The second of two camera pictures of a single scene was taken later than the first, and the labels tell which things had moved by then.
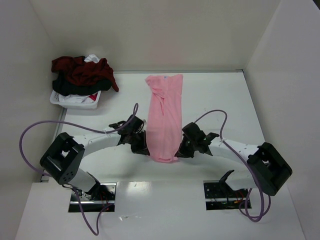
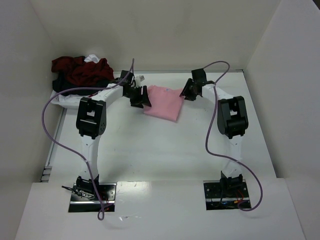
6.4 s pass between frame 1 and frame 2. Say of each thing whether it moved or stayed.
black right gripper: moved
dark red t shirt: stayed
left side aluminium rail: stayed
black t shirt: stayed
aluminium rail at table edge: stayed
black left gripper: moved
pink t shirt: moved
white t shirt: stayed
